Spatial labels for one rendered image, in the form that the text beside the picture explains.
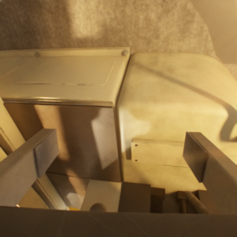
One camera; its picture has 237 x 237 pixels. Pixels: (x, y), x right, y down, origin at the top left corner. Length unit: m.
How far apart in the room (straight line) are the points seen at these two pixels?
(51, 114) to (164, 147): 0.55
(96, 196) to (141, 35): 1.04
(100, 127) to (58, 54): 0.73
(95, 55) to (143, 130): 0.67
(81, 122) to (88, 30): 0.67
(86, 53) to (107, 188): 0.90
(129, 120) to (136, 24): 0.65
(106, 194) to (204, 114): 0.74
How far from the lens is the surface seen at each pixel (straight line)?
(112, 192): 1.14
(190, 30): 1.21
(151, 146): 0.82
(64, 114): 0.81
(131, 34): 1.20
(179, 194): 1.20
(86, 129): 0.82
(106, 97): 0.75
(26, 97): 0.92
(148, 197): 1.12
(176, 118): 0.74
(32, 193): 0.95
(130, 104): 0.71
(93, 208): 0.35
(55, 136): 0.17
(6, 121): 0.99
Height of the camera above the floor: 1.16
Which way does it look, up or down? 48 degrees down
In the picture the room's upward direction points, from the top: 166 degrees counter-clockwise
